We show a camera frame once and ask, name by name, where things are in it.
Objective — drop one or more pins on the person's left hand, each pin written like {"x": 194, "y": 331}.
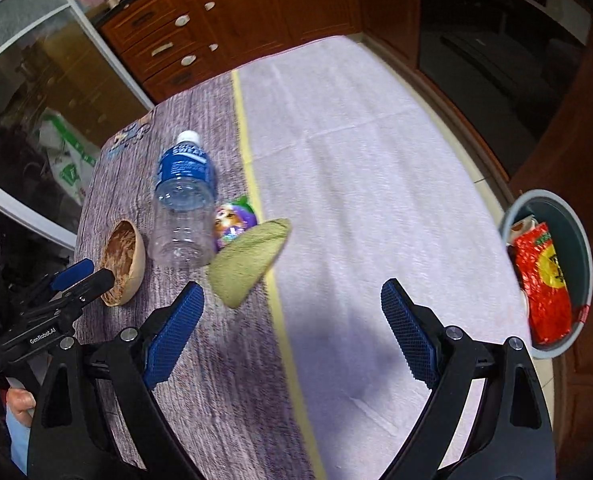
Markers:
{"x": 20, "y": 405}

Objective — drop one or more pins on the green paper towel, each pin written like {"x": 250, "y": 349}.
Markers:
{"x": 249, "y": 260}

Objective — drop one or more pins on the grey wood-print tablecloth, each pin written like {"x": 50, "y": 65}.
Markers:
{"x": 211, "y": 385}

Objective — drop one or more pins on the glass sliding door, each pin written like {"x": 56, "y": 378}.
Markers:
{"x": 41, "y": 70}

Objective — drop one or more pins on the clear plastic bottle blue label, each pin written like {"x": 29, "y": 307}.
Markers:
{"x": 184, "y": 200}

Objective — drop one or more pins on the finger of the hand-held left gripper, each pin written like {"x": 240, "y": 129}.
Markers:
{"x": 74, "y": 272}
{"x": 94, "y": 282}

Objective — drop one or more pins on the green and white bag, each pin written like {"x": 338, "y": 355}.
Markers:
{"x": 71, "y": 155}

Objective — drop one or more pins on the purple cartoon packet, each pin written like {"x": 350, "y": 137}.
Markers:
{"x": 234, "y": 222}

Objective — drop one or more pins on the grey round waste bin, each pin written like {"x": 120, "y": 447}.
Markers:
{"x": 578, "y": 260}

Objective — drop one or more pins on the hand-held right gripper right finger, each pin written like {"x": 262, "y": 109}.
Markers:
{"x": 409, "y": 335}

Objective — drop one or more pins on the person's left forearm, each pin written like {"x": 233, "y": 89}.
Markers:
{"x": 19, "y": 450}

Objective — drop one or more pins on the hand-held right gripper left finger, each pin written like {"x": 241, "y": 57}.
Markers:
{"x": 176, "y": 325}

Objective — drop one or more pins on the red snack packet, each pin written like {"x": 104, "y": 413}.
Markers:
{"x": 546, "y": 285}

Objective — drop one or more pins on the brown wooden cabinet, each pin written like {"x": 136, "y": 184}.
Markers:
{"x": 256, "y": 15}

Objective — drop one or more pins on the wooden bowl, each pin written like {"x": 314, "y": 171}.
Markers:
{"x": 124, "y": 260}

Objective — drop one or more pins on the dark glass cabinet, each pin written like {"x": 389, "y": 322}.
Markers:
{"x": 486, "y": 50}

